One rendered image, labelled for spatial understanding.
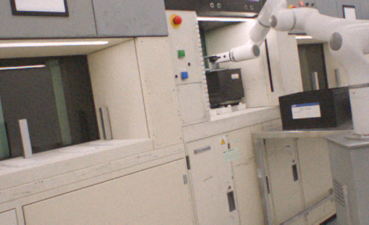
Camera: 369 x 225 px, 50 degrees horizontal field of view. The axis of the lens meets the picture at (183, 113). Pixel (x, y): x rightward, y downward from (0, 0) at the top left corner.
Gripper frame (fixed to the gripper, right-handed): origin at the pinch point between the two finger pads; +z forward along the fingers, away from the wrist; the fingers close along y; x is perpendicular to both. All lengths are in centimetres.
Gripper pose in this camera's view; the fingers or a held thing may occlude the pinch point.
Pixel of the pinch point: (214, 59)
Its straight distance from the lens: 242.5
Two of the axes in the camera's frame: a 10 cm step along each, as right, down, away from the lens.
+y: 7.3, -1.4, 6.7
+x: -1.4, -9.9, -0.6
